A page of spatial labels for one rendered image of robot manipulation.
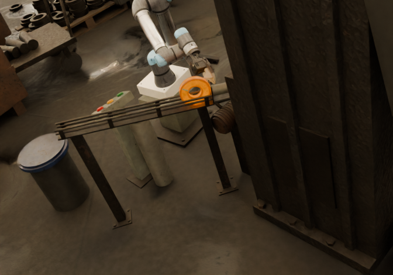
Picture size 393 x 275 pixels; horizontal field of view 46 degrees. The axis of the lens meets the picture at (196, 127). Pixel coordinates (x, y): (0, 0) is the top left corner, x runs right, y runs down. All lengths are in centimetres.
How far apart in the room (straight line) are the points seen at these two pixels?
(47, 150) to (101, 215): 52
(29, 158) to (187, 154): 98
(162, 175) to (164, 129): 56
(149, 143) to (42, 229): 90
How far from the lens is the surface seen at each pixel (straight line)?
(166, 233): 263
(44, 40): 467
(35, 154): 290
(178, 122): 315
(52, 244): 294
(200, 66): 239
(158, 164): 277
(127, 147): 281
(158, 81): 305
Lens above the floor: 195
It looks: 37 degrees down
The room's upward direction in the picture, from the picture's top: 19 degrees counter-clockwise
